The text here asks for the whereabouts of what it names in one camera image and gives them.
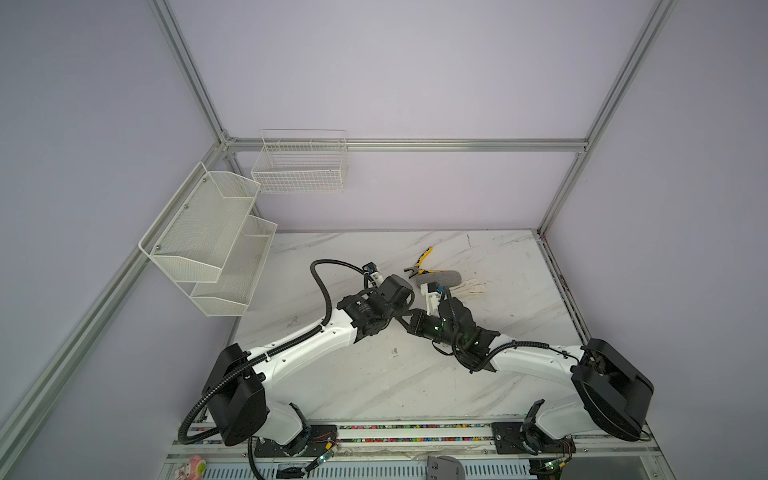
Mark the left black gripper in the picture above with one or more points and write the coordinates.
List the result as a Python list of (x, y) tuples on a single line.
[(405, 308)]

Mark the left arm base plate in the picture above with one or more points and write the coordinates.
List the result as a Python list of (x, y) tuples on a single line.
[(311, 442)]

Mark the front aluminium rail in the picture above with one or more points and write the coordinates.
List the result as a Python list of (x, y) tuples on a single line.
[(399, 450)]

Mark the grey oval felt case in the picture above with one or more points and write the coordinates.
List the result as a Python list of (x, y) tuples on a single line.
[(444, 278)]

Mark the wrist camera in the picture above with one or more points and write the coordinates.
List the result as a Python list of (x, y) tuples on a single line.
[(432, 293), (371, 276)]

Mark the white yellow-cuffed work glove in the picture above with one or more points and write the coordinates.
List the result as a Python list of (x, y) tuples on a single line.
[(469, 289)]

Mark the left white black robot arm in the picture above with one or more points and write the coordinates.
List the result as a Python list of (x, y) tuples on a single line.
[(236, 392)]

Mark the white wire basket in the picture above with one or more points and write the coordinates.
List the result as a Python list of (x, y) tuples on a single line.
[(293, 161)]

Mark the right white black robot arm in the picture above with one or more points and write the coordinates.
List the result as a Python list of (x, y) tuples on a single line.
[(608, 392)]

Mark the grey object at front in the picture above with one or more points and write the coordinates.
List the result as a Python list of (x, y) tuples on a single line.
[(444, 468)]

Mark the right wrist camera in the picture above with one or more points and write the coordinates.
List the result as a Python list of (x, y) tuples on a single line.
[(432, 293)]

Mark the pink toy object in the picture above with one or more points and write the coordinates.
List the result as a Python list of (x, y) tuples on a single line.
[(194, 469)]

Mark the aluminium frame structure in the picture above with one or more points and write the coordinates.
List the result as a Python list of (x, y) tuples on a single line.
[(32, 412)]

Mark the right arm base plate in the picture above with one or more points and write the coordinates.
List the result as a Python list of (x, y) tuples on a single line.
[(516, 438)]

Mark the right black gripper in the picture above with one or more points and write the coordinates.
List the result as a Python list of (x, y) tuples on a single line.
[(415, 324)]

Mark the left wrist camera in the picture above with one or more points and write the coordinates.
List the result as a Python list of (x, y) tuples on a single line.
[(371, 276)]

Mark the yellow black pliers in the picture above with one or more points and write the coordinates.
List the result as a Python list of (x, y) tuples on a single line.
[(417, 268)]

